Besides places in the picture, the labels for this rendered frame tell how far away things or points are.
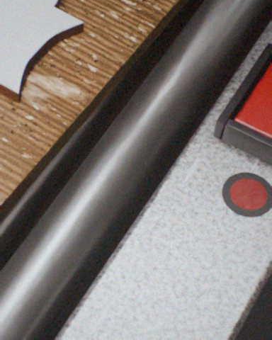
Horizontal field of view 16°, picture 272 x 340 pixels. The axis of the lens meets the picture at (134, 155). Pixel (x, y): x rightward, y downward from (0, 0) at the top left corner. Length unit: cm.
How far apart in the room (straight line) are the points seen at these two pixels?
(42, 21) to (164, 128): 10
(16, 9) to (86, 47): 5
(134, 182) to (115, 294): 8
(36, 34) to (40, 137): 7
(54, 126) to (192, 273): 12
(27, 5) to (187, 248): 19
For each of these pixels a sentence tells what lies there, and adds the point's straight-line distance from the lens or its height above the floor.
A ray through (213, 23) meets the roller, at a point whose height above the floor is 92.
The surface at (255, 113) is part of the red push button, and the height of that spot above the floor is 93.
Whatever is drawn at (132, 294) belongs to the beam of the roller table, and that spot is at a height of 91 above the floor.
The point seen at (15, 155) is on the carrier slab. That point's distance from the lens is 56.
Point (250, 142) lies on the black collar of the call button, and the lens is 59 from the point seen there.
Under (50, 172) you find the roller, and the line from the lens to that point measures 58.
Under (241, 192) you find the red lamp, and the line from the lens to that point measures 58.
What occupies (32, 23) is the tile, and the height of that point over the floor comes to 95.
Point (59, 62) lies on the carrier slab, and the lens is 60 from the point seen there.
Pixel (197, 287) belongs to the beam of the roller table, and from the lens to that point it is 54.
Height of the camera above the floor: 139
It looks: 54 degrees down
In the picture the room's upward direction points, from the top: 8 degrees clockwise
